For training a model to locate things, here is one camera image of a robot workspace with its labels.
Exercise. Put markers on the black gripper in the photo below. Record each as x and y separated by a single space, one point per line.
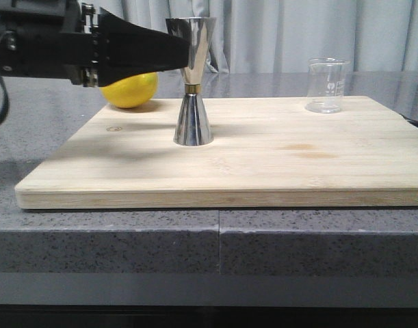
56 40

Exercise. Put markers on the steel double jigger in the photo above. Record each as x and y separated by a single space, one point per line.
193 128

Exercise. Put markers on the clear glass beaker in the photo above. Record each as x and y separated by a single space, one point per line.
326 84

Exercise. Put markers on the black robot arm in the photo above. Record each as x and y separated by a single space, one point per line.
80 42

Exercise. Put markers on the yellow lemon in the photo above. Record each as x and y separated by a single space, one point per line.
132 91

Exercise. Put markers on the grey curtain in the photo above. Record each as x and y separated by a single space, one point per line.
282 36

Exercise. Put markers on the wooden cutting board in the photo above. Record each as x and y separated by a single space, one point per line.
265 152

